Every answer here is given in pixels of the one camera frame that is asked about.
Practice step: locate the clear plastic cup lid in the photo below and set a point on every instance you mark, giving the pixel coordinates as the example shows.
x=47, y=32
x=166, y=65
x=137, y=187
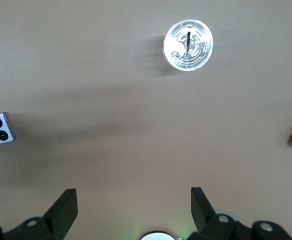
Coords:
x=200, y=57

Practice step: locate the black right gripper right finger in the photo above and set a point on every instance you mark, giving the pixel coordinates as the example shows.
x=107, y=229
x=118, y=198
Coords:
x=204, y=217

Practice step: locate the black straw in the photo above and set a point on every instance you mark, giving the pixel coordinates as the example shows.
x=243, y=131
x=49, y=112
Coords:
x=187, y=40

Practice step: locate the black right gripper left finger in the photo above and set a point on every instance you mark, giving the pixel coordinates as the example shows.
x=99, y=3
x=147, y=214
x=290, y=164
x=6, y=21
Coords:
x=60, y=212

